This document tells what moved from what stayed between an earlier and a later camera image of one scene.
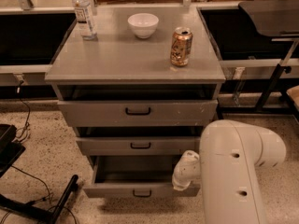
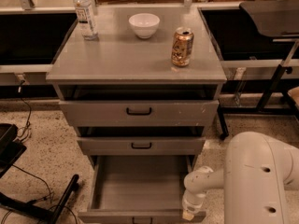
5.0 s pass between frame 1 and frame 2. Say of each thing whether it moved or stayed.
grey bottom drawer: moved
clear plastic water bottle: stayed
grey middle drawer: stayed
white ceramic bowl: stayed
